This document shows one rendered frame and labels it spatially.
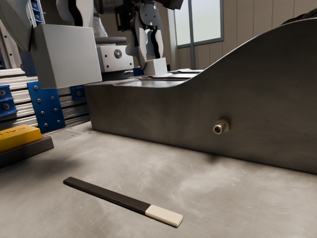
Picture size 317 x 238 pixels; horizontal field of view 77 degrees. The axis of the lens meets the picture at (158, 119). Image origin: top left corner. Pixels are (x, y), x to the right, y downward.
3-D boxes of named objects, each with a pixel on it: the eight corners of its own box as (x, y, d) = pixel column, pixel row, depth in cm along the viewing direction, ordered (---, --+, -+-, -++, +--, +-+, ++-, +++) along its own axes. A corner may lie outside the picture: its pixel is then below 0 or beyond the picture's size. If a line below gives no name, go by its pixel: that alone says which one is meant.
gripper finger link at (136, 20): (143, 50, 49) (144, 13, 48) (148, 49, 48) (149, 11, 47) (129, 45, 45) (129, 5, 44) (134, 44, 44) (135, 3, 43)
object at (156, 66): (120, 84, 56) (115, 64, 54) (132, 80, 60) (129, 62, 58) (156, 82, 48) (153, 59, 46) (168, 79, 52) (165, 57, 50)
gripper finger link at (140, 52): (129, 71, 51) (131, 34, 51) (147, 70, 48) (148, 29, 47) (120, 69, 49) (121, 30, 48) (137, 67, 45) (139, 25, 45)
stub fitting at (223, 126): (218, 130, 23) (211, 136, 22) (218, 116, 23) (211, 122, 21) (230, 131, 22) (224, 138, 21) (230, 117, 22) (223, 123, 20)
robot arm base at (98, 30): (66, 44, 87) (61, 19, 84) (97, 43, 97) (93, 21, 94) (80, 38, 76) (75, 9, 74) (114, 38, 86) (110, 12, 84)
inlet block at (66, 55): (9, 90, 26) (-4, 46, 25) (48, 84, 30) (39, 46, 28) (56, 88, 18) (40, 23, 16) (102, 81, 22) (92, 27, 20)
